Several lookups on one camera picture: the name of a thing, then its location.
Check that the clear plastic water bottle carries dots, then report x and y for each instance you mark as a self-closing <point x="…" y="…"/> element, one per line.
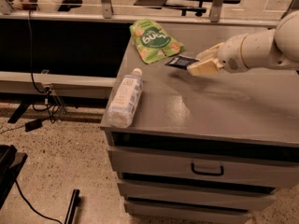
<point x="122" y="109"/>

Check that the black power adapter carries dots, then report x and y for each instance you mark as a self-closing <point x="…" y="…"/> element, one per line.
<point x="33" y="125"/>

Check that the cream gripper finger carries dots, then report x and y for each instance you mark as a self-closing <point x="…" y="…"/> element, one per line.
<point x="210" y="53"/>
<point x="208" y="67"/>

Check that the black drawer handle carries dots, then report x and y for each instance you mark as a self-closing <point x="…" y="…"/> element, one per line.
<point x="207" y="170"/>

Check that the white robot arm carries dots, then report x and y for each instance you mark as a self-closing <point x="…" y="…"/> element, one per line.
<point x="276" y="49"/>

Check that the black equipment at left edge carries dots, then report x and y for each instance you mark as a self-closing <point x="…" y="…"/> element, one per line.
<point x="11" y="162"/>

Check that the black bar on floor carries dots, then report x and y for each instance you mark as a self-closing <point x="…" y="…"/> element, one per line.
<point x="74" y="202"/>

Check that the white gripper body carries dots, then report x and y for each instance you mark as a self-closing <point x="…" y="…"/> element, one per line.
<point x="231" y="55"/>

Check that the grey metal rail frame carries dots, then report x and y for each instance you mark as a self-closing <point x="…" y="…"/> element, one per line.
<point x="247" y="11"/>

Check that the dark blue rxbar wrapper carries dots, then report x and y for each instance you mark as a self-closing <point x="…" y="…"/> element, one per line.
<point x="181" y="62"/>

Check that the green snack pouch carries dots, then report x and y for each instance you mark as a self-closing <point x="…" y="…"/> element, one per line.
<point x="152" y="41"/>

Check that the grey drawer cabinet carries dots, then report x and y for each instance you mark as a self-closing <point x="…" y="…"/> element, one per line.
<point x="248" y="123"/>

